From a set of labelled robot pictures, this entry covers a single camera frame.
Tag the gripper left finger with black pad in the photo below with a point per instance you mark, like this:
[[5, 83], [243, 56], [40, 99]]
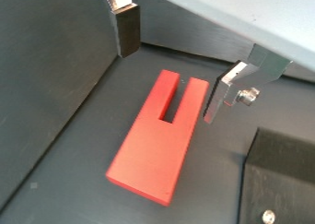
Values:
[[125, 20]]

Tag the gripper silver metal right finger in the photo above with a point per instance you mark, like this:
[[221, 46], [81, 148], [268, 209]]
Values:
[[235, 85]]

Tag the red slotted double-square block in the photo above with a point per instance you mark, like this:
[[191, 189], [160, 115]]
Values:
[[147, 164]]

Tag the black curved stand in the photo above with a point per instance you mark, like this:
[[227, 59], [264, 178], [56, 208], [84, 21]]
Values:
[[278, 186]]

